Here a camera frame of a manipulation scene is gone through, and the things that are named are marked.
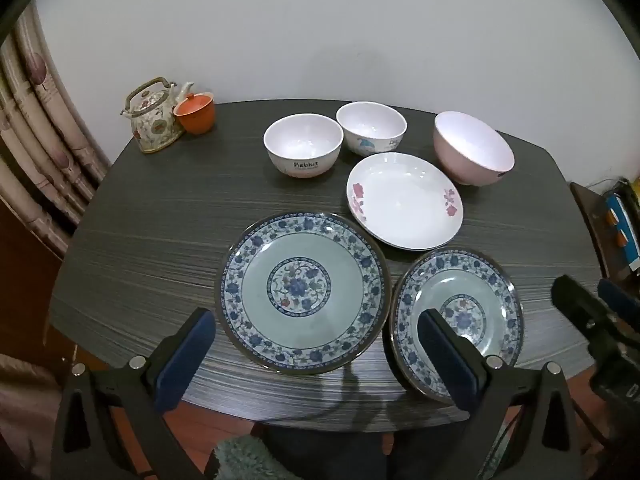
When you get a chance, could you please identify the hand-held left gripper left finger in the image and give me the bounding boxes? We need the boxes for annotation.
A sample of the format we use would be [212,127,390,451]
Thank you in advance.
[50,307,217,480]

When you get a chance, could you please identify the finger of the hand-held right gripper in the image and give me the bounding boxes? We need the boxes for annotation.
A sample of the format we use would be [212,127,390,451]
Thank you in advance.
[598,278,640,328]
[551,275,623,356]

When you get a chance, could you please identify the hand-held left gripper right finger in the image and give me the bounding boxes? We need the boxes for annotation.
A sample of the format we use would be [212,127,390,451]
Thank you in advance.
[417,308,586,480]

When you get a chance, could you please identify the small blue floral plate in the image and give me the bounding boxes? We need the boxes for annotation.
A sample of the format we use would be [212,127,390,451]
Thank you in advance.
[383,247,525,403]

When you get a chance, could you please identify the large blue floral plate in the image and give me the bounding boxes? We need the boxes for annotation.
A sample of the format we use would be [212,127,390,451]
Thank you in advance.
[215,211,392,376]

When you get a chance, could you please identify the white plate with pink flowers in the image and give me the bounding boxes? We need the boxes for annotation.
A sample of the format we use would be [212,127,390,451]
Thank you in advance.
[346,152,464,251]

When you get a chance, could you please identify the pink bowl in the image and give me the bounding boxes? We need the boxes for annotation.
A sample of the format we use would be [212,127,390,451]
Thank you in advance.
[433,111,515,187]

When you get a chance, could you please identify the white bowl with blue print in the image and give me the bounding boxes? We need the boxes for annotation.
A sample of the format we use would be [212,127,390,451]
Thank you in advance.
[335,102,408,157]

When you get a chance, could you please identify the white bowl with rabbit print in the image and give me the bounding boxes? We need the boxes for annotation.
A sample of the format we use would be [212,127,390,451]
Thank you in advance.
[263,113,344,179]

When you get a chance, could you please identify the wooden side table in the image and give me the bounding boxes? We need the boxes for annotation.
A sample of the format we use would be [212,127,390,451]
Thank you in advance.
[570,180,640,286]

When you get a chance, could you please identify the green fluffy cloth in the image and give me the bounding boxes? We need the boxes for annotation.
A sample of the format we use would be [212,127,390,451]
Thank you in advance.
[204,435,296,480]

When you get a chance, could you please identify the brown wooden cabinet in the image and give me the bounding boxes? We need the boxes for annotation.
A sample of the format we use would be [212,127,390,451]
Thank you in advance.
[0,195,76,366]

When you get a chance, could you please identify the floral ceramic teapot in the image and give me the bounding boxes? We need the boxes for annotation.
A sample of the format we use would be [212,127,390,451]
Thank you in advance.
[120,77,196,154]

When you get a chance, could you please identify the orange lidded tea cup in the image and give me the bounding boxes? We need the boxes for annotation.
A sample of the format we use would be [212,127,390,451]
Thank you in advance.
[172,92,216,136]

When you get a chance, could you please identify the beige patterned curtain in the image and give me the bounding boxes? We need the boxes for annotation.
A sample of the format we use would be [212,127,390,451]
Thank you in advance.
[0,5,112,258]

